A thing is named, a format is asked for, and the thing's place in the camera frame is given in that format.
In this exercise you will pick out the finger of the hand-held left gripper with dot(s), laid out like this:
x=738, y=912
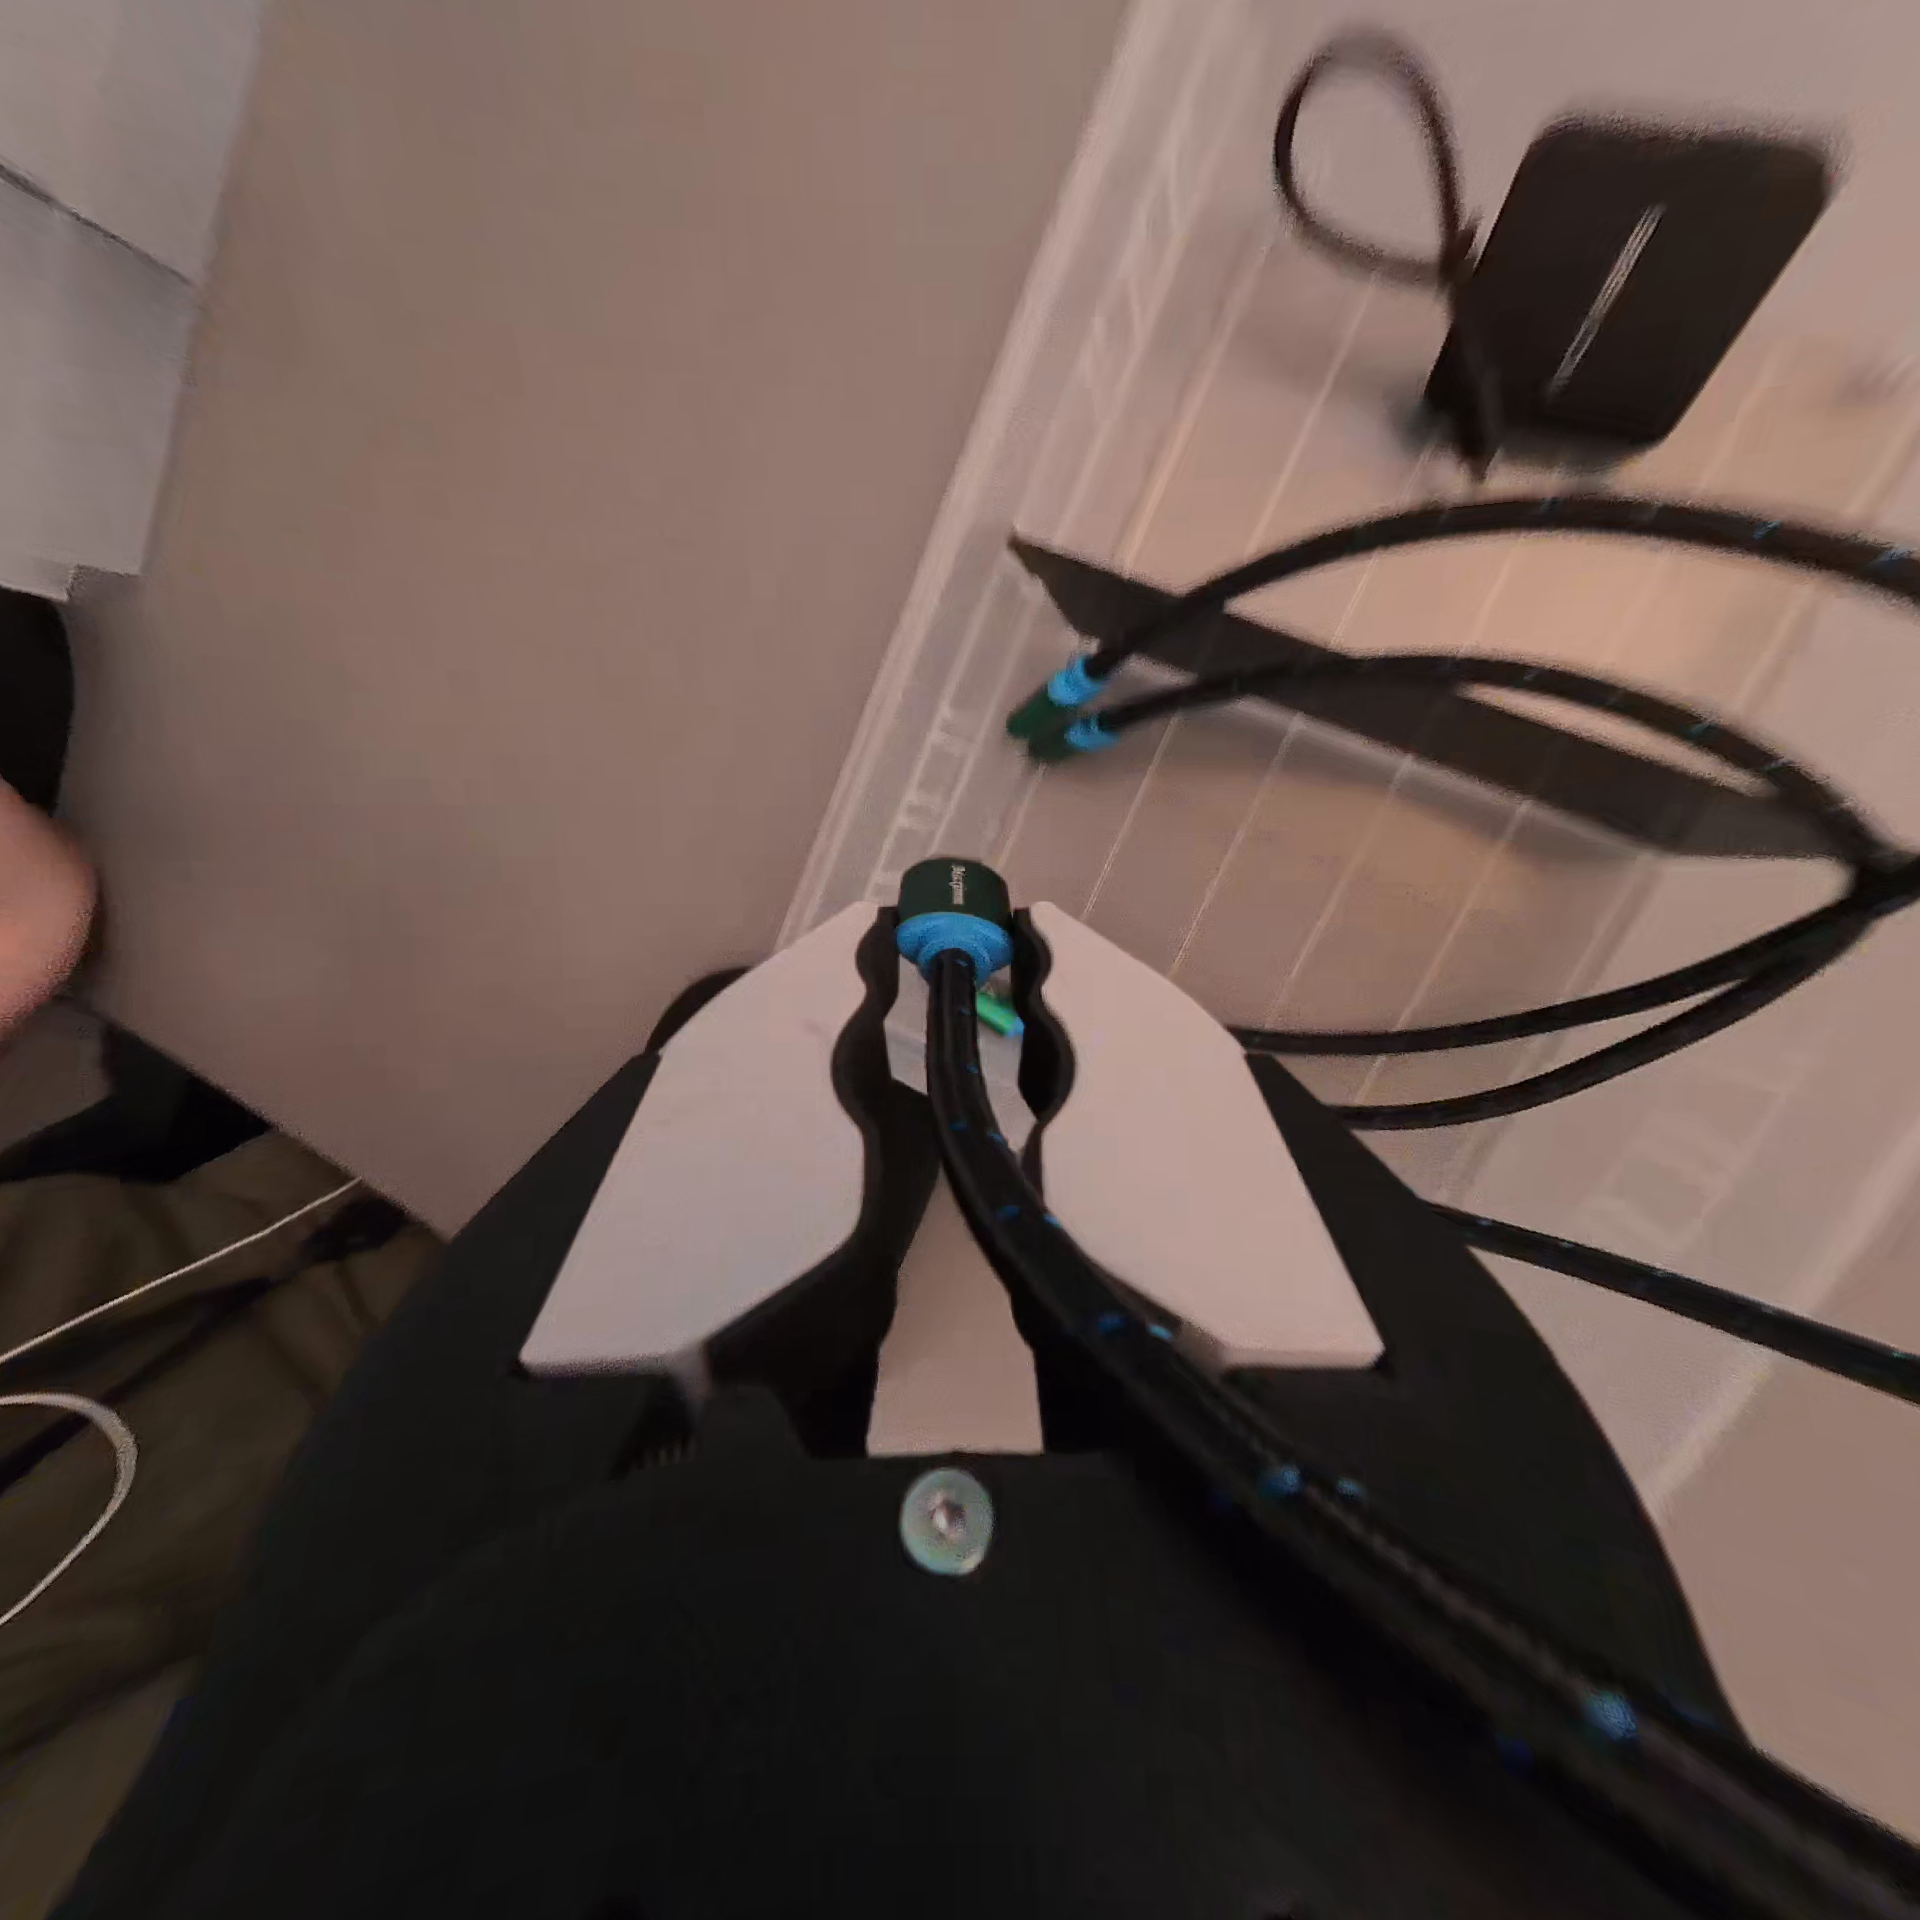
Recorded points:
x=105, y=375

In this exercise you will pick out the clear plastic bin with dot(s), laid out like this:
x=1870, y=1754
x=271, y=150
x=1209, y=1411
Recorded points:
x=1275, y=900

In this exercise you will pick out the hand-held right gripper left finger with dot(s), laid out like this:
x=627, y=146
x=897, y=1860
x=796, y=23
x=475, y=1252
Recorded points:
x=703, y=1201

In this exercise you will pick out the black bin divider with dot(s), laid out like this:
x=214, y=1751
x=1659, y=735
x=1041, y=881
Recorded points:
x=1621, y=794

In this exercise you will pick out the black square adapter hub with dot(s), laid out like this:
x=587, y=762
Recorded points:
x=1633, y=284

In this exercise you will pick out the person's left hand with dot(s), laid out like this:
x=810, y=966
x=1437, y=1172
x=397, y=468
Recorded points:
x=36, y=916

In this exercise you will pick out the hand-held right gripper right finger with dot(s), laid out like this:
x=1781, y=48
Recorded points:
x=1199, y=1201

